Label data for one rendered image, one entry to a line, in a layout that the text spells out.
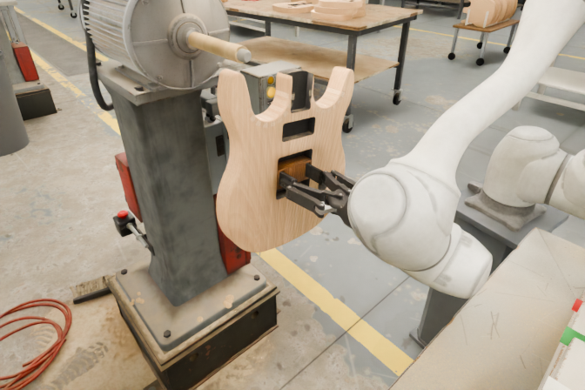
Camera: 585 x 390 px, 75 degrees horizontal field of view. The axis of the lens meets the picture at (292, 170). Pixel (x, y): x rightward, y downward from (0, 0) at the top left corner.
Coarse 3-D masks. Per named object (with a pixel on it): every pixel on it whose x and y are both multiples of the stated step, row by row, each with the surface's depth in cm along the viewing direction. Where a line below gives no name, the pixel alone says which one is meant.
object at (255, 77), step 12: (240, 72) 110; (252, 72) 107; (264, 72) 107; (276, 72) 108; (252, 84) 108; (264, 84) 106; (252, 96) 109; (264, 96) 107; (252, 108) 112; (264, 108) 109
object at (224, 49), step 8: (192, 32) 84; (192, 40) 83; (200, 40) 80; (208, 40) 79; (216, 40) 77; (200, 48) 82; (208, 48) 79; (216, 48) 77; (224, 48) 75; (232, 48) 73; (240, 48) 73; (224, 56) 76; (232, 56) 73
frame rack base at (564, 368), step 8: (576, 344) 37; (584, 344) 37; (568, 352) 37; (576, 352) 36; (584, 352) 36; (560, 360) 39; (568, 360) 36; (576, 360) 36; (584, 360) 36; (560, 368) 35; (568, 368) 35; (576, 368) 35; (584, 368) 35; (552, 376) 38; (560, 376) 34; (568, 376) 34; (576, 376) 34; (584, 376) 34; (568, 384) 34; (576, 384) 34; (584, 384) 34
